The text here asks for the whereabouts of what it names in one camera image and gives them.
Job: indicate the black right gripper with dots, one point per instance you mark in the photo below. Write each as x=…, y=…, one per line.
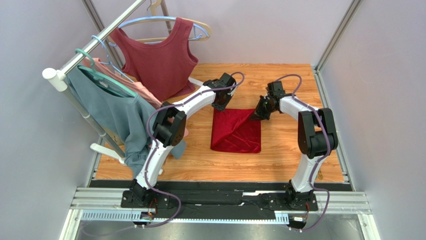
x=262, y=107

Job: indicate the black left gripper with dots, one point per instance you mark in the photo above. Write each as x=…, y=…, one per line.
x=222, y=108

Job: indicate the red cloth napkin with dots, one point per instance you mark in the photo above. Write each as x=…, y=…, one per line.
x=234, y=132

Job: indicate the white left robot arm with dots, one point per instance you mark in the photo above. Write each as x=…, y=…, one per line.
x=166, y=127

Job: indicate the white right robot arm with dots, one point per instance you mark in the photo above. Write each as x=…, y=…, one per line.
x=316, y=138

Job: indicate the light blue clothes hanger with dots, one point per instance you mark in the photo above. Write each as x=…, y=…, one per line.
x=205, y=35

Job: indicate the maroon tank top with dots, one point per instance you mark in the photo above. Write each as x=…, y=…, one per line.
x=163, y=68

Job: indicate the pink hanging shirt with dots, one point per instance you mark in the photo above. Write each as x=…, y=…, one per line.
x=136, y=86

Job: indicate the gold spoon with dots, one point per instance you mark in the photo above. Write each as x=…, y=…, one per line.
x=319, y=175

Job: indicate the grey-blue hanging shirt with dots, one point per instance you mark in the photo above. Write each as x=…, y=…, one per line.
x=125, y=116

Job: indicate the wooden clothes hanger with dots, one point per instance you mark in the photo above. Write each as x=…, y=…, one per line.
x=181, y=30

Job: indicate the teal clothes hanger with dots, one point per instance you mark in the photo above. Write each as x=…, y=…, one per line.
x=106, y=82

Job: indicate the white clothes rack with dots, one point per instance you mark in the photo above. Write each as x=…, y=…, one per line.
x=64, y=87

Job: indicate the blue wire clothes hanger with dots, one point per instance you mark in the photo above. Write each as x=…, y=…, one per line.
x=109, y=61

